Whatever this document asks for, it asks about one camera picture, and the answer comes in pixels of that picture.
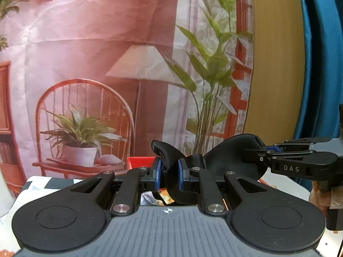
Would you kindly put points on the yellow-brown board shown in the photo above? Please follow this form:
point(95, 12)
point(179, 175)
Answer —
point(276, 59)

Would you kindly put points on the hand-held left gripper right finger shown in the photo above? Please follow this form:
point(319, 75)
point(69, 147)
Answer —
point(181, 176)

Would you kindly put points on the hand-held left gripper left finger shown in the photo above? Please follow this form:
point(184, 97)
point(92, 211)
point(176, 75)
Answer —
point(158, 176)

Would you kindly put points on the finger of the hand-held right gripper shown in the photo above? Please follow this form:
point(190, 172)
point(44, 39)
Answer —
point(254, 156)
point(273, 147)

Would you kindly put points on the black sleep mask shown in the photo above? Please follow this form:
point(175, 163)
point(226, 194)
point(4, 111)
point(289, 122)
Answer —
point(235, 155)

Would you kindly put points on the printed room scene backdrop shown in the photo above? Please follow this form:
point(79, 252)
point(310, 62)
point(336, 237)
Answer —
point(80, 45)

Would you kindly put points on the person's right hand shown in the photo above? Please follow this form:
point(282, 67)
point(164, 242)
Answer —
point(317, 198)

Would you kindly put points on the red cardboard box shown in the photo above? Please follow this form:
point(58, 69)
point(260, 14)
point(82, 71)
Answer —
point(139, 163)

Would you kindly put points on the blue curtain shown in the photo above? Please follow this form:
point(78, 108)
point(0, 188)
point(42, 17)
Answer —
point(327, 59)

